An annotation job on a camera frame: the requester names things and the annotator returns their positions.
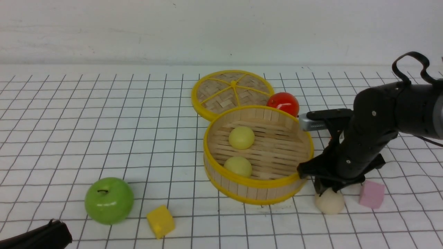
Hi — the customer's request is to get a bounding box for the white grid tablecloth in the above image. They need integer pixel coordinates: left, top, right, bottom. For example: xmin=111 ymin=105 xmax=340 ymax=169
xmin=0 ymin=66 xmax=442 ymax=249

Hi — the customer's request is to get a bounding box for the green apple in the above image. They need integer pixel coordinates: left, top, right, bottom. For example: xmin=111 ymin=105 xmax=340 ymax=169
xmin=84 ymin=177 xmax=134 ymax=225

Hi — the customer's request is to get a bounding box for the yellow bun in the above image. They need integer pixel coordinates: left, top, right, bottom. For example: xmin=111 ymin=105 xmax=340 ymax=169
xmin=228 ymin=126 xmax=255 ymax=150
xmin=223 ymin=156 xmax=253 ymax=178

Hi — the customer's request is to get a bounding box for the beige bun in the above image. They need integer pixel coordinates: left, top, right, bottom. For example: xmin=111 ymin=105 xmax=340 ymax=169
xmin=314 ymin=188 xmax=345 ymax=215

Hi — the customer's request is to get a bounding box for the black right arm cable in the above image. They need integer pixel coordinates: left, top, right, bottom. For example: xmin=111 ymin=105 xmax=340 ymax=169
xmin=392 ymin=52 xmax=443 ymax=147

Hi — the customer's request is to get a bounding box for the yellow cube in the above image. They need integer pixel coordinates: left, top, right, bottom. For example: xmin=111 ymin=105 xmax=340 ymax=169
xmin=146 ymin=205 xmax=175 ymax=239

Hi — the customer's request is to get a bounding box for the bamboo steamer lid yellow rim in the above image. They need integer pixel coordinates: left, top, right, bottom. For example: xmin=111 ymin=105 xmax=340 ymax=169
xmin=190 ymin=70 xmax=275 ymax=121

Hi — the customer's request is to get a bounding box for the bamboo steamer tray yellow rim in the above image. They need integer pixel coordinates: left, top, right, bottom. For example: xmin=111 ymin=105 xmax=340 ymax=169
xmin=203 ymin=105 xmax=314 ymax=205

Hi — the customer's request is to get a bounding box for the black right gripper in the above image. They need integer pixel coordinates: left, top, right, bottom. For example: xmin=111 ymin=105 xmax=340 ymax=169
xmin=297 ymin=132 xmax=386 ymax=194

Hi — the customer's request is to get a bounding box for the red tomato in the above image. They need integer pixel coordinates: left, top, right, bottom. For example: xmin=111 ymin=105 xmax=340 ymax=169
xmin=267 ymin=92 xmax=300 ymax=118

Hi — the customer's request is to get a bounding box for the pink cube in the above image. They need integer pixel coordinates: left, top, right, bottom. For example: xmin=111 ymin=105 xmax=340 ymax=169
xmin=359 ymin=180 xmax=386 ymax=209

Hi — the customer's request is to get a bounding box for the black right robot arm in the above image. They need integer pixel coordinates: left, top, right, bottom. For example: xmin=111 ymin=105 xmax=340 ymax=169
xmin=297 ymin=80 xmax=442 ymax=194

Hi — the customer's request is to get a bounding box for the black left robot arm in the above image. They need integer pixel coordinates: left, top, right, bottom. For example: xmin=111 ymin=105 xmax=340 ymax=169
xmin=0 ymin=219 xmax=73 ymax=249

